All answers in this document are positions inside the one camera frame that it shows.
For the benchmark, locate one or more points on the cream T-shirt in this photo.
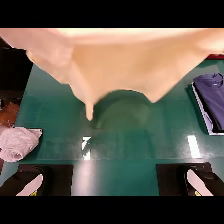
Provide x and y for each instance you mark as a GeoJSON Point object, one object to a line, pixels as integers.
{"type": "Point", "coordinates": [126, 63]}

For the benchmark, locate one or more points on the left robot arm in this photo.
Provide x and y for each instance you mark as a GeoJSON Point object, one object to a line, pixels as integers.
{"type": "Point", "coordinates": [56, 180]}

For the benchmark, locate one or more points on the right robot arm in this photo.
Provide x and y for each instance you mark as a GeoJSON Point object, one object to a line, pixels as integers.
{"type": "Point", "coordinates": [173, 180]}

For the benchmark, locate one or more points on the light grey garment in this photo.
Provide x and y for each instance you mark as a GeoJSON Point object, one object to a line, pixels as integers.
{"type": "Point", "coordinates": [16, 143]}

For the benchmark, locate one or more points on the purple T-shirt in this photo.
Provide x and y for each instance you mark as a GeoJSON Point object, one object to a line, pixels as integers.
{"type": "Point", "coordinates": [213, 98]}

